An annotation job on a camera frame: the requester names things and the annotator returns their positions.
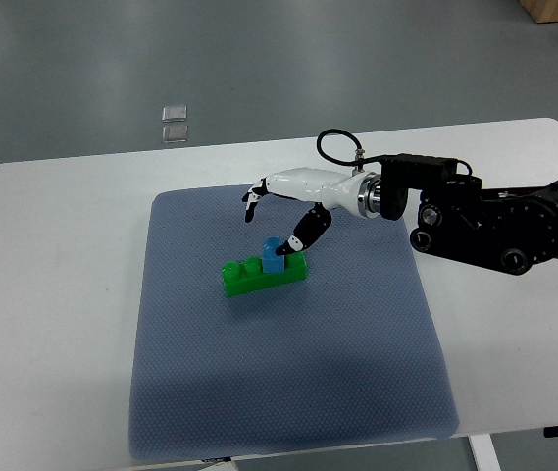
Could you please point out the blue-grey foam mat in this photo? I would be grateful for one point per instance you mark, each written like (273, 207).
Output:
(348, 356)

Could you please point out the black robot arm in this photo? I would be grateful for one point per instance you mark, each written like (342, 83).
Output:
(508, 230)

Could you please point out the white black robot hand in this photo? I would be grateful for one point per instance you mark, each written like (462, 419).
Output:
(326, 190)

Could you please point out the white table leg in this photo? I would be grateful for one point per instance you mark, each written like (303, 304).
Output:
(484, 453)

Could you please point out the small blue block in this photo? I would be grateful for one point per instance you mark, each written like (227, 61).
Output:
(272, 263)

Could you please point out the upper metal floor plate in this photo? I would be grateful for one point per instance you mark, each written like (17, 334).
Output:
(174, 113)

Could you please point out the lower metal floor plate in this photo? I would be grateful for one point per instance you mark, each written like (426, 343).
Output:
(175, 133)

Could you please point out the long green block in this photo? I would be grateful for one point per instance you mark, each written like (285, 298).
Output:
(248, 276)

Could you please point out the wooden box corner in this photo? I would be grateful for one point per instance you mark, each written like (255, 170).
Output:
(542, 11)

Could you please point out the metal floor plate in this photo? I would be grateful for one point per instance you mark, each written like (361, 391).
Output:
(174, 113)
(175, 133)

